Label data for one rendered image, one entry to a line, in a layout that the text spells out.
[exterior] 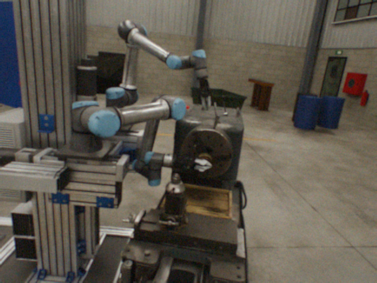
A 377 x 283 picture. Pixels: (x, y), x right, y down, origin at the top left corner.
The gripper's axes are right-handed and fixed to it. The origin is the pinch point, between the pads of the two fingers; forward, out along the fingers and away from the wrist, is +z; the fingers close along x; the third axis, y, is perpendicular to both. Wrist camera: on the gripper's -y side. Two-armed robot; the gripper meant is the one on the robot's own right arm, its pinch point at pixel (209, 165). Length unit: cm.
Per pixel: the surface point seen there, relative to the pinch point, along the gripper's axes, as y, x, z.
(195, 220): 37.8, -10.8, -1.8
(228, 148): -15.7, 5.7, 9.4
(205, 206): 10.8, -19.3, 1.3
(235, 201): -64, -54, 23
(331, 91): -1001, -24, 400
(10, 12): -363, 102, -416
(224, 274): 58, -18, 12
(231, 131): -31.3, 12.3, 10.2
